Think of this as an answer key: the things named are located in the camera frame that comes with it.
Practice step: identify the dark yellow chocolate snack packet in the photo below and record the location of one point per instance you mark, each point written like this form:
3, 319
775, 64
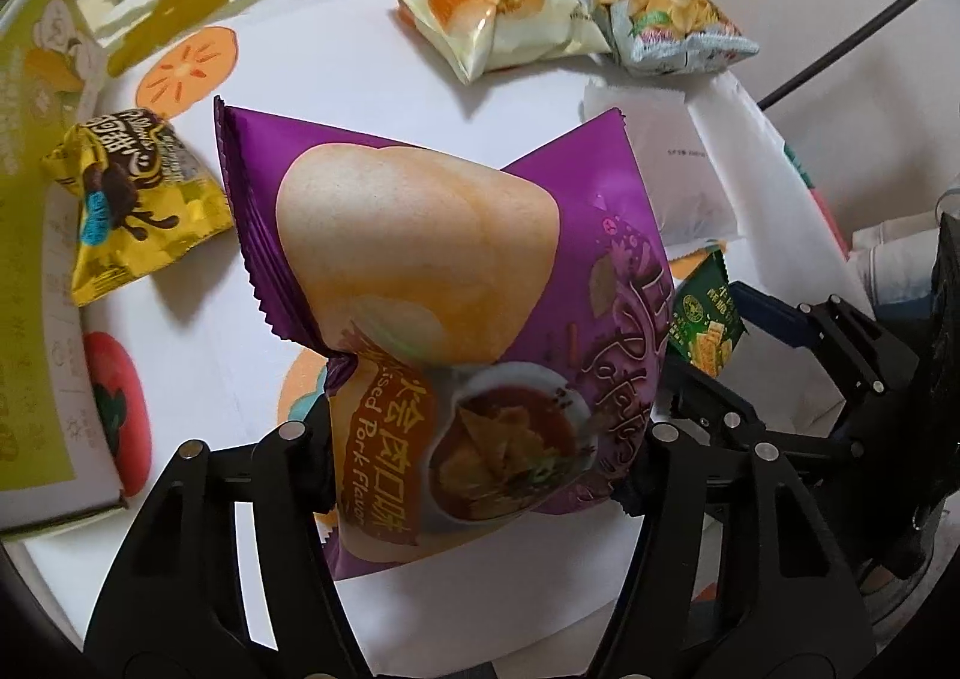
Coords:
127, 214

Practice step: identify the plain white packet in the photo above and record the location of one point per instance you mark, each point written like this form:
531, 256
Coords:
667, 162

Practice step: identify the light blue chip packet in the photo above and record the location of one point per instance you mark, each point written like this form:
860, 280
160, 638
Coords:
667, 19

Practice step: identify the black curved lamp stand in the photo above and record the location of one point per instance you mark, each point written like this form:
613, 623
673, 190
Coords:
847, 45

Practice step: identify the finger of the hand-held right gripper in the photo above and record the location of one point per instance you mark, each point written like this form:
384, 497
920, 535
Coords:
712, 401
772, 319

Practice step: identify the white cloth bundle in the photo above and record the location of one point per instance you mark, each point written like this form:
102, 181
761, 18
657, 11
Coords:
900, 259

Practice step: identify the dark green snack packet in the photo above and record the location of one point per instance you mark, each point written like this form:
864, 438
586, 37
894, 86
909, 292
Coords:
705, 330

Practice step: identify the purple chip bag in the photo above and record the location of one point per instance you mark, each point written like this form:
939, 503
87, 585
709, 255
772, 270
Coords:
450, 319

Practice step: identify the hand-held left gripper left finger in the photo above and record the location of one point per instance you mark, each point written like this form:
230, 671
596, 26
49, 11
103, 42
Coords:
300, 473

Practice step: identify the pale yellow bread packet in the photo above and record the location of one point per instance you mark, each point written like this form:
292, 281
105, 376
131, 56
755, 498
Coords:
487, 12

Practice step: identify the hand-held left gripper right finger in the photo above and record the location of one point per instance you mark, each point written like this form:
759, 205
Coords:
675, 484

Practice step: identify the green cardboard box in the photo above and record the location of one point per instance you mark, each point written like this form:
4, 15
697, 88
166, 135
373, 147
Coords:
30, 259

